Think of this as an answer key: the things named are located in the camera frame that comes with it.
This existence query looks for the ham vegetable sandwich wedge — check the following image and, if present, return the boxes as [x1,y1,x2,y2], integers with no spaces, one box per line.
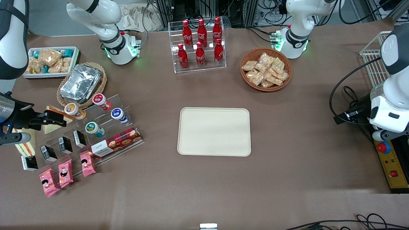
[12,128,36,157]

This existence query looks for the wrapped white bread sandwich wedge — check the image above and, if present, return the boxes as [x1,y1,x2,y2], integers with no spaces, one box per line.
[43,105,74,135]

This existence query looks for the beige rectangular serving tray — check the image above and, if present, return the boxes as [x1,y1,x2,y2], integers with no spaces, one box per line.
[177,107,251,157]

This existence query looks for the small black drink carton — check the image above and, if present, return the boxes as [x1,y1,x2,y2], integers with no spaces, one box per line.
[73,130,87,148]
[58,137,73,154]
[40,145,58,162]
[21,155,39,172]

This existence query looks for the yellow control box red button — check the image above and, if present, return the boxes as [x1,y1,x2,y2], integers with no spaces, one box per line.
[374,142,409,194]

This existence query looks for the pink snack packet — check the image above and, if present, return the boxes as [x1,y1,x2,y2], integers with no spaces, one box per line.
[39,169,60,197]
[58,159,74,188]
[80,151,96,178]

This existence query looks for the orange lid yoghurt cup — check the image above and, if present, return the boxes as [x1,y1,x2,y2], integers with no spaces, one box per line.
[64,103,87,120]

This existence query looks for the large brown granola snack packet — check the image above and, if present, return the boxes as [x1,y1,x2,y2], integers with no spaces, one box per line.
[38,49,63,66]

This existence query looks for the green lid yoghurt cup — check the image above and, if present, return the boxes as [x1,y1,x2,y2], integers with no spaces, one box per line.
[85,122,105,138]

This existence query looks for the aluminium foil lidded container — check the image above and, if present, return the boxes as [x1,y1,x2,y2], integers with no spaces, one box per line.
[60,64,103,103]

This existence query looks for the white rectangular plastic bin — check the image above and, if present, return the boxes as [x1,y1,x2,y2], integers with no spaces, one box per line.
[23,47,80,79]

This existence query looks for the red lid yoghurt cup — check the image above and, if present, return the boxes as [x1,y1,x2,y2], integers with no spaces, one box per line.
[92,93,112,111]

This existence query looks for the clear acrylic stepped display stand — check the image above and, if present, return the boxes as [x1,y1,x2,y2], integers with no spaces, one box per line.
[14,94,145,174]

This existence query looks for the red tartan cookie box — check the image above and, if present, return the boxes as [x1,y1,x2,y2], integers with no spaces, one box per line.
[89,128,143,159]

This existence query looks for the oval light wicker basket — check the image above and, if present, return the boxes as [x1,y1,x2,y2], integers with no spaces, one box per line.
[57,62,107,110]

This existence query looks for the blue lid yoghurt cup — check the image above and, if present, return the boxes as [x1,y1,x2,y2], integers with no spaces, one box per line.
[111,108,129,124]

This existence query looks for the round brown wicker basket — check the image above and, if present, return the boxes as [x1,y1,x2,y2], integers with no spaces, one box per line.
[240,47,292,92]

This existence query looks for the red cola bottle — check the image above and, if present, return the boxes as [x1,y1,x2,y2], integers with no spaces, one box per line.
[197,18,208,40]
[182,20,193,41]
[195,42,206,67]
[212,17,223,39]
[214,38,224,66]
[178,43,189,70]

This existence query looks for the clear acrylic bottle rack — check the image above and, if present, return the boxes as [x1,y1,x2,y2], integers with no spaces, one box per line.
[168,18,227,74]

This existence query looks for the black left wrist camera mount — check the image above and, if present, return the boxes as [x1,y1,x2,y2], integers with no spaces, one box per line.
[334,94,371,125]

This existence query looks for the coiled black cable bundle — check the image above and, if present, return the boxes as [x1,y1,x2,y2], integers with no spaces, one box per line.
[343,86,361,110]

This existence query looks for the white wire basket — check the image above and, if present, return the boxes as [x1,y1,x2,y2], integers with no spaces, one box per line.
[359,31,393,88]

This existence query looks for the black left wrist camera cable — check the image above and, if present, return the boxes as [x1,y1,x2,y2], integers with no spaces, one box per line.
[329,57,382,126]

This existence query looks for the black floor cables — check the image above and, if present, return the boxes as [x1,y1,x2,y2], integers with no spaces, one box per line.
[284,213,409,230]

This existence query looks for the black left arm base cables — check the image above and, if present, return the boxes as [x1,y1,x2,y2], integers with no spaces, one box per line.
[245,27,278,43]

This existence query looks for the aluminium equipment rack with cables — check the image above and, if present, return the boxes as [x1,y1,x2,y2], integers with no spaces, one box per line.
[153,0,288,28]

